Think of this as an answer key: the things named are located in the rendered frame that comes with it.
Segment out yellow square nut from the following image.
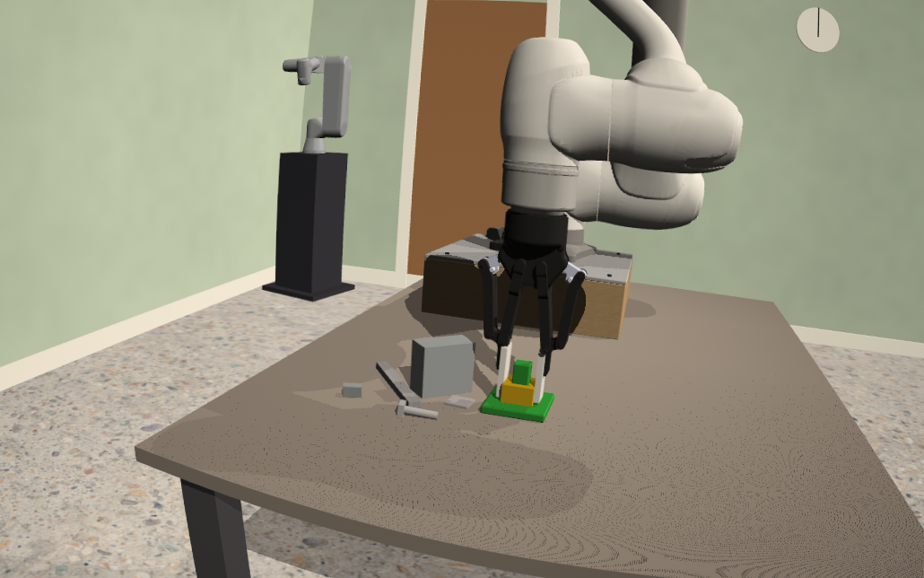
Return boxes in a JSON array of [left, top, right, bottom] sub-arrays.
[[501, 374, 536, 407]]

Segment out green square peg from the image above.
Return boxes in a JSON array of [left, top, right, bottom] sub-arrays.
[[481, 360, 554, 423]]

